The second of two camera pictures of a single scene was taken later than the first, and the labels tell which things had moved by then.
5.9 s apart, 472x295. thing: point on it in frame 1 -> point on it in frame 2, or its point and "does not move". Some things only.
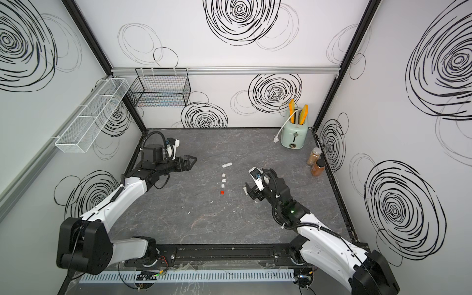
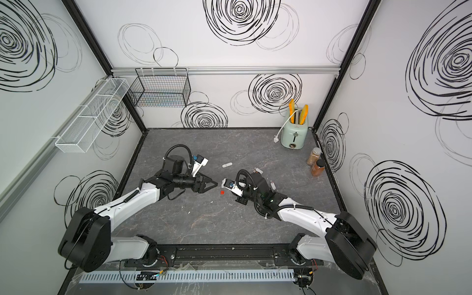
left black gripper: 187,166 -> 201,188
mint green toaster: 294,135 does not move
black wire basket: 165,87 does not move
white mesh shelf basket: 81,134 does not move
